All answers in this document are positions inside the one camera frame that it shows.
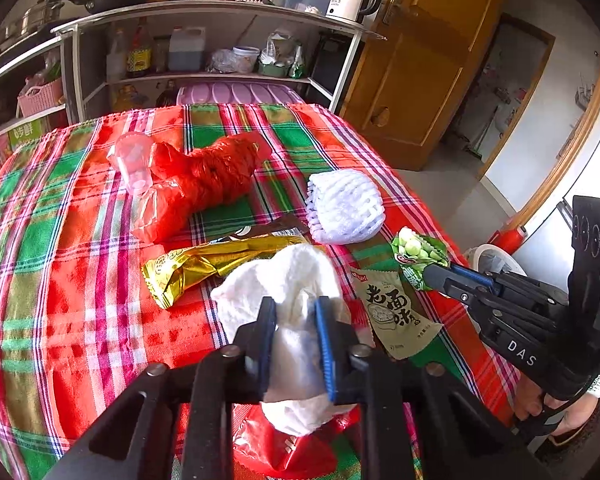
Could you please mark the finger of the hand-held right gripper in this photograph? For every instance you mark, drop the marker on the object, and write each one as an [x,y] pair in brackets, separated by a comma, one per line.
[475,275]
[455,285]

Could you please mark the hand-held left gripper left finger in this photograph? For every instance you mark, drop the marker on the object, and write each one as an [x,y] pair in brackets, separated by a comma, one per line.
[267,340]

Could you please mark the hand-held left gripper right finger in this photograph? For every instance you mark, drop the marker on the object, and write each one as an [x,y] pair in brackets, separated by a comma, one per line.
[325,345]

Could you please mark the green pea snack packet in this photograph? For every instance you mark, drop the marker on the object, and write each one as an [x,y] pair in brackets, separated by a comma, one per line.
[415,255]

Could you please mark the white tissue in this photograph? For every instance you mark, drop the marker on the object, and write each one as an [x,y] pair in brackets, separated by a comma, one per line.
[290,280]

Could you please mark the white foam fruit net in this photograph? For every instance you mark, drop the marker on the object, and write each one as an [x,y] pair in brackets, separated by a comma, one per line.
[345,205]

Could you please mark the red plastic bag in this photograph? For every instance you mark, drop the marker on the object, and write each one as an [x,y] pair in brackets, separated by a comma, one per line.
[210,175]

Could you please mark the person's right forearm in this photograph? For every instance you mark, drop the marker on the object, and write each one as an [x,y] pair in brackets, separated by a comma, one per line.
[585,412]

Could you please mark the person's right hand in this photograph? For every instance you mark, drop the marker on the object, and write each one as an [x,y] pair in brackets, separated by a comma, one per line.
[527,400]

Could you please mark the white round bin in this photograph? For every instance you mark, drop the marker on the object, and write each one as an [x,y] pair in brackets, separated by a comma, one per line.
[490,255]

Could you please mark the red cylinder bottle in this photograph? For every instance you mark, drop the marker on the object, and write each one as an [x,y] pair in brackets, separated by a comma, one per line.
[507,240]

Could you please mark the beige snack packet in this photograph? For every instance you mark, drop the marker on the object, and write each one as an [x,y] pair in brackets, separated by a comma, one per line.
[390,310]

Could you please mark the gold foil wrapper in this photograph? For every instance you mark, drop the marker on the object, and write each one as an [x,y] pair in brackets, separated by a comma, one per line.
[190,270]

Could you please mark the brown wrapper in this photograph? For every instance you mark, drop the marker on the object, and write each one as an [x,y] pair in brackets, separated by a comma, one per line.
[260,230]

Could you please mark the red snack packet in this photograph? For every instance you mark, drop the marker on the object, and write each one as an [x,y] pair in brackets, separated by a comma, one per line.
[280,450]

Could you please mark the white refrigerator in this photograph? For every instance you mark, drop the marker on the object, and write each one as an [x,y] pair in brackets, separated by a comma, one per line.
[580,170]

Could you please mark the plaid tablecloth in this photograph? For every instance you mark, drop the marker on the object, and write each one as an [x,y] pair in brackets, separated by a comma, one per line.
[80,260]

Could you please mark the wooden door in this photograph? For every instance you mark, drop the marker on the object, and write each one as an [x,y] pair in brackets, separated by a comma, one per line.
[420,60]

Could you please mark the clear plastic cup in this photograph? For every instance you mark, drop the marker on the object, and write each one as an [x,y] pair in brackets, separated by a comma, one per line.
[130,160]

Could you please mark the storage box with pink lid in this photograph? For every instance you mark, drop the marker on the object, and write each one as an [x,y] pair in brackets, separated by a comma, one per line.
[240,94]

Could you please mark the black appliance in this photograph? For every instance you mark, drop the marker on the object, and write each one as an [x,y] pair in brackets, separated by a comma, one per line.
[330,65]

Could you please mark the dark oil bottle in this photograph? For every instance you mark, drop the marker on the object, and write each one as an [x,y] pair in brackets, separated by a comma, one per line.
[166,95]

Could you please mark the green bowl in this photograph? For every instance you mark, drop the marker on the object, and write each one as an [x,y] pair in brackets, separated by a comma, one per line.
[275,70]

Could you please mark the yellow cooking oil bottle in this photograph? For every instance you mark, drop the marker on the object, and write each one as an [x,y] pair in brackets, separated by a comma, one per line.
[129,99]

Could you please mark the clear crumpled plastic bag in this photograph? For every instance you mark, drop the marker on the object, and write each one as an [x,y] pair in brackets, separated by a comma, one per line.
[221,61]

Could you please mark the white plastic tub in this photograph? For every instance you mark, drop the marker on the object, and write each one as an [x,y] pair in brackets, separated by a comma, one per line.
[246,57]

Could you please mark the white plastic bag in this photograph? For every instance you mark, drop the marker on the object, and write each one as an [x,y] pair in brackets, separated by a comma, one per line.
[280,46]

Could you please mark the plastic jug of dark liquid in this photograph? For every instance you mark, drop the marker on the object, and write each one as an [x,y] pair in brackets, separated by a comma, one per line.
[186,52]

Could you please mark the glass jar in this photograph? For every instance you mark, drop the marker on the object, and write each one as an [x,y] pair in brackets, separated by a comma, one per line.
[161,55]

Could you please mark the bottle with yellow red label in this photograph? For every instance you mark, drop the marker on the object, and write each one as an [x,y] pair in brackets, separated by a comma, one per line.
[140,55]

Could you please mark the green carton box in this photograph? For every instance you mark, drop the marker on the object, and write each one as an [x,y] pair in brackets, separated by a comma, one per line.
[27,135]

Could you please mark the clear plastic bottle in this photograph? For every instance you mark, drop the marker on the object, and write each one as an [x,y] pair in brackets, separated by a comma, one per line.
[116,57]

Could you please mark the pink plastic basket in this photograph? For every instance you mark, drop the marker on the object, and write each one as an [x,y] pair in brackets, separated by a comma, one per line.
[40,97]

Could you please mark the metal kitchen shelf unit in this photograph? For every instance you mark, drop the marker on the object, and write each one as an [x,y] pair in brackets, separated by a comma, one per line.
[205,10]

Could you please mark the black frying pan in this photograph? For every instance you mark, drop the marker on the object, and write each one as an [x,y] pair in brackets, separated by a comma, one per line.
[115,0]

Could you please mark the black stove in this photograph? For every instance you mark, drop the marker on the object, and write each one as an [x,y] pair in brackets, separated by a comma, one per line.
[20,55]

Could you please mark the steel steamer pot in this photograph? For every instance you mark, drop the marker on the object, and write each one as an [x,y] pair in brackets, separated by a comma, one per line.
[30,25]

